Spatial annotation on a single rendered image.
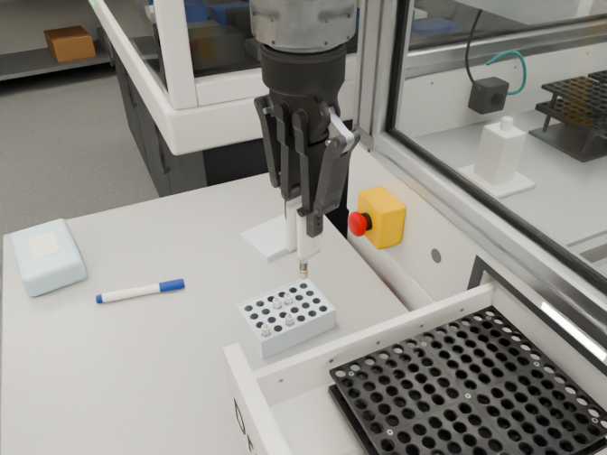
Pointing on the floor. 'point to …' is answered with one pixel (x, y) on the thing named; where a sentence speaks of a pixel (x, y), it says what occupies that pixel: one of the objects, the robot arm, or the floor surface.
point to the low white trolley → (160, 325)
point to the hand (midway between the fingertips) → (303, 227)
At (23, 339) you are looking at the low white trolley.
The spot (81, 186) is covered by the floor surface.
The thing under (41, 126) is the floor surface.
